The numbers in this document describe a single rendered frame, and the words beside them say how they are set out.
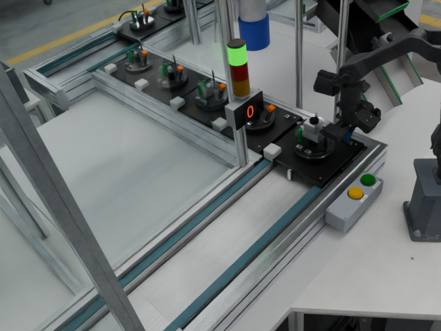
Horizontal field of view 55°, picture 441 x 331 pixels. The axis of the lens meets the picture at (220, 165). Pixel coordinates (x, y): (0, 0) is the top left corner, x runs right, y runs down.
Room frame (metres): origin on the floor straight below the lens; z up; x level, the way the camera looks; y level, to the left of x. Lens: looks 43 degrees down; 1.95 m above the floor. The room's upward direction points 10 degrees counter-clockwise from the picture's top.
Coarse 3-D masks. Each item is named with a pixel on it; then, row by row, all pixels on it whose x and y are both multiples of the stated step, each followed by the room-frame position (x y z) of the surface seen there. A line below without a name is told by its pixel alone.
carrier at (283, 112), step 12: (264, 108) 1.30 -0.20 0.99; (276, 108) 1.32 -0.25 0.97; (252, 120) 1.24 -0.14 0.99; (264, 120) 1.22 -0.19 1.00; (276, 120) 1.24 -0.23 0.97; (288, 120) 1.23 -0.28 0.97; (300, 120) 1.23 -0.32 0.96; (252, 132) 1.19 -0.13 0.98; (264, 132) 1.19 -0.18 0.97; (276, 132) 1.18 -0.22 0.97; (288, 132) 1.19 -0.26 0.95; (252, 144) 1.13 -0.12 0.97; (264, 144) 1.12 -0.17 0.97
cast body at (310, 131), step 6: (306, 120) 1.07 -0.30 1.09; (312, 120) 1.05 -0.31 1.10; (318, 120) 1.05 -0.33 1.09; (300, 126) 1.10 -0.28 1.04; (306, 126) 1.05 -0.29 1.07; (312, 126) 1.04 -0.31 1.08; (318, 126) 1.04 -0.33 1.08; (306, 132) 1.05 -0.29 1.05; (312, 132) 1.04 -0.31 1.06; (318, 132) 1.04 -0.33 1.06; (312, 138) 1.03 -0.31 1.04; (318, 138) 1.02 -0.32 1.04
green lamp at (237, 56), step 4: (228, 48) 1.02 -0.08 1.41; (240, 48) 1.01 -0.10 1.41; (244, 48) 1.02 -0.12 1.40; (228, 52) 1.02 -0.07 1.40; (232, 52) 1.01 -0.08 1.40; (236, 52) 1.01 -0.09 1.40; (240, 52) 1.01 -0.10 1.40; (244, 52) 1.02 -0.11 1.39; (228, 56) 1.03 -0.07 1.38; (232, 56) 1.01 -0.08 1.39; (236, 56) 1.01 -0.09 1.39; (240, 56) 1.01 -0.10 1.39; (244, 56) 1.01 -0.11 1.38; (232, 60) 1.01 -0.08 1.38; (236, 60) 1.01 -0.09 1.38; (240, 60) 1.01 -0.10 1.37; (244, 60) 1.01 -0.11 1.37; (232, 64) 1.02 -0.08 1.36; (236, 64) 1.01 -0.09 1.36; (240, 64) 1.01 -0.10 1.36
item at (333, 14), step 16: (320, 0) 1.33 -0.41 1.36; (336, 0) 1.39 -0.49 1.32; (320, 16) 1.33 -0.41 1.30; (336, 16) 1.27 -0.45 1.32; (352, 16) 1.34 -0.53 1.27; (368, 16) 1.30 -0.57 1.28; (336, 32) 1.26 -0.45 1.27; (352, 32) 1.28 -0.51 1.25; (368, 32) 1.28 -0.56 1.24; (352, 48) 1.20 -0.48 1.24; (368, 48) 1.21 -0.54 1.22
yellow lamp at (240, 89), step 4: (232, 80) 1.02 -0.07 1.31; (248, 80) 1.02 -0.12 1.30; (232, 84) 1.02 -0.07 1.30; (236, 84) 1.01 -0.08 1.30; (240, 84) 1.01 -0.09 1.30; (244, 84) 1.01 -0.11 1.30; (248, 84) 1.02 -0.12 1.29; (232, 88) 1.03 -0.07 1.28; (236, 88) 1.01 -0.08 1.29; (240, 88) 1.01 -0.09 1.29; (244, 88) 1.01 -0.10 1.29; (248, 88) 1.02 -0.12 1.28; (236, 92) 1.01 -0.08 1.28; (240, 92) 1.01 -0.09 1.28; (244, 92) 1.01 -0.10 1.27; (248, 92) 1.02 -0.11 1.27; (236, 96) 1.02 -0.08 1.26; (240, 96) 1.01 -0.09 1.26; (244, 96) 1.01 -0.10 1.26
